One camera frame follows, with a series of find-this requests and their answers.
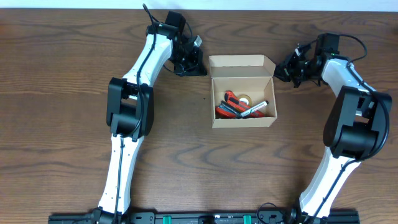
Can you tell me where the cardboard box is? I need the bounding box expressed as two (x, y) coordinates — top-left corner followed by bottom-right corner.
(209, 55), (277, 128)

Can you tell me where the black whiteboard marker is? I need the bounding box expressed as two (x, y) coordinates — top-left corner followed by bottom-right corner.
(236, 101), (269, 118)

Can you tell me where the red utility knife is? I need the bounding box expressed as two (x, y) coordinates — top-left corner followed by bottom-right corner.
(224, 90), (252, 113)

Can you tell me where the red black stapler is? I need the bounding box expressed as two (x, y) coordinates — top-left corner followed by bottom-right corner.
(215, 101), (242, 119)

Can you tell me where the yellow clear tape roll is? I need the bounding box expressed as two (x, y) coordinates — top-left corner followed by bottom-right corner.
(238, 95), (252, 106)

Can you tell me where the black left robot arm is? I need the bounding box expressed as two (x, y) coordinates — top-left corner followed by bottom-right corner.
(87, 11), (207, 223)

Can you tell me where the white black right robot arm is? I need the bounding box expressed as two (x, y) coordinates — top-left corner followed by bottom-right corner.
(274, 33), (392, 223)

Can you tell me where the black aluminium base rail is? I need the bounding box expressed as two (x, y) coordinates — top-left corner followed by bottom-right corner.
(48, 210), (361, 224)

